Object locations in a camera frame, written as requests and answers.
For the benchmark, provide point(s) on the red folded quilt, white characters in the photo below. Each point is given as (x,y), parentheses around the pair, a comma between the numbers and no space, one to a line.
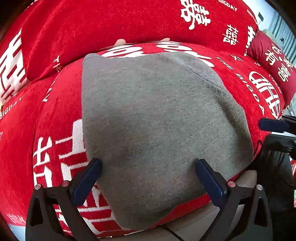
(48,35)

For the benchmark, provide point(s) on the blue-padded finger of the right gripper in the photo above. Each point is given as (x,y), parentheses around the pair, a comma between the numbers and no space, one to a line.
(285,124)

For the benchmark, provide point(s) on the grey knit garment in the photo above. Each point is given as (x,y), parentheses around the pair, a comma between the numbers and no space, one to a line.
(148,119)

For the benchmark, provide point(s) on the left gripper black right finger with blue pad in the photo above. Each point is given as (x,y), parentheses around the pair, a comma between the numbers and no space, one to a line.
(244,212)

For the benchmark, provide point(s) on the red bed cover, white print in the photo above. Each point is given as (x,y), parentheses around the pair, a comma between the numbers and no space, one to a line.
(41,127)

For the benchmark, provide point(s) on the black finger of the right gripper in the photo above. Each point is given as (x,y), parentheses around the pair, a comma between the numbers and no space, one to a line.
(280,143)

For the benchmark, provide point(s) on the dark red cushion, gold characters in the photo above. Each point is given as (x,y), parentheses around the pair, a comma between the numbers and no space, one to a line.
(268,54)

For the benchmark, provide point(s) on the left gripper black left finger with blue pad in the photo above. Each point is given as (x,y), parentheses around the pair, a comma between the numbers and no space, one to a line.
(42,221)

